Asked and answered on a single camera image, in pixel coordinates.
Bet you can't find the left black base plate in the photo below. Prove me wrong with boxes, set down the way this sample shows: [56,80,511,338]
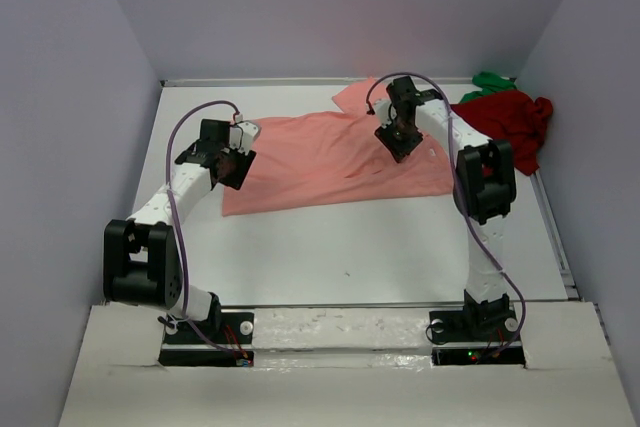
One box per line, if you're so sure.
[157,310,255,368]

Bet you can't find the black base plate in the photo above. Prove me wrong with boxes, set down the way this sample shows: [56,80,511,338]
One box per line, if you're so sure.
[157,310,255,368]
[425,310,526,367]

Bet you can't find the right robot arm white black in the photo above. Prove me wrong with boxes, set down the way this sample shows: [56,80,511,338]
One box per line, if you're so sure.
[366,72,519,346]

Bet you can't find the aluminium rail front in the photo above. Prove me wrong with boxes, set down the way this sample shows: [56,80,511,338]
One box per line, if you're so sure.
[222,301,463,310]

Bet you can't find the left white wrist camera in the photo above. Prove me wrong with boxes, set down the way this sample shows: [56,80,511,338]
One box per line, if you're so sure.
[228,121,261,155]

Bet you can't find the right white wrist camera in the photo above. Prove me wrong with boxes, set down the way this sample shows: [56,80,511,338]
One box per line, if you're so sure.
[372,99,397,128]

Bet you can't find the pink t shirt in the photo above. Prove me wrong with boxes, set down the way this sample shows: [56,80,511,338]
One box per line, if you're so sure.
[222,79,453,217]

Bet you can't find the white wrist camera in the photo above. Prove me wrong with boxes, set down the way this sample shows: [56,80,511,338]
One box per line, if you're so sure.
[228,121,261,155]
[372,99,397,128]

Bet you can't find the red t shirt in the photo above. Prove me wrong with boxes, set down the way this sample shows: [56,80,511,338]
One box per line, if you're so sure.
[453,90,553,176]

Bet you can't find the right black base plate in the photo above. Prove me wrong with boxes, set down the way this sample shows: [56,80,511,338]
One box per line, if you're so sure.
[425,310,526,367]

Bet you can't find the aluminium rail back edge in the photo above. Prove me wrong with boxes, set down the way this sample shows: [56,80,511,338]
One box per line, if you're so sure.
[160,76,476,87]

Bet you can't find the green t shirt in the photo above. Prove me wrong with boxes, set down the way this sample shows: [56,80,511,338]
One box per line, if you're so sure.
[460,71,517,103]

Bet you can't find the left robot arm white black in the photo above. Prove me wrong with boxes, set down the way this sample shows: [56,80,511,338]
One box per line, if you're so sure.
[103,119,261,334]

